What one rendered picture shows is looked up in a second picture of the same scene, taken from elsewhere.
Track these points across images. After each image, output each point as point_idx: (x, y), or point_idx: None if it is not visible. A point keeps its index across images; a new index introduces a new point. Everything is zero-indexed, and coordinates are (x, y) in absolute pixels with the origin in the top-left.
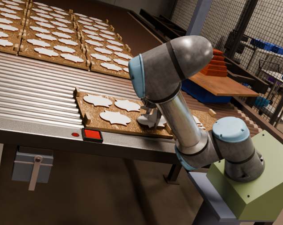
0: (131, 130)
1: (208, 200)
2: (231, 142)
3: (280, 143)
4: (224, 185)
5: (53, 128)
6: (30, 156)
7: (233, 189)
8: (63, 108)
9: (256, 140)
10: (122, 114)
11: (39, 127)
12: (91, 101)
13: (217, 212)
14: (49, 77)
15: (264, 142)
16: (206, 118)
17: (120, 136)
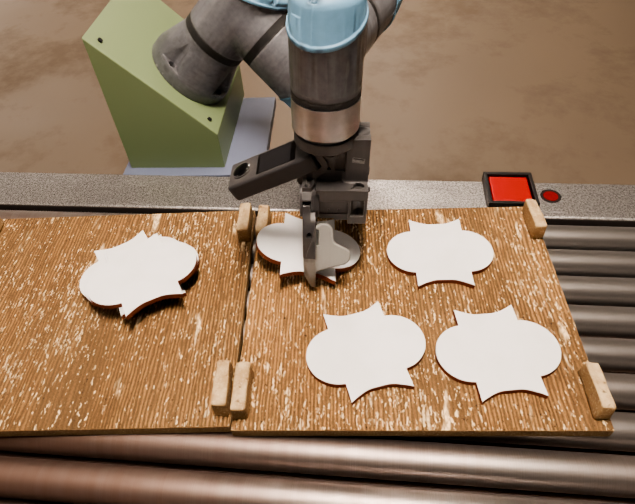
0: (395, 211)
1: (270, 120)
2: None
3: (106, 10)
4: (231, 109)
5: (610, 207)
6: None
7: (233, 87)
8: (613, 306)
9: (122, 55)
10: (409, 270)
11: None
12: (525, 330)
13: (274, 103)
14: None
15: (118, 38)
16: None
17: (426, 208)
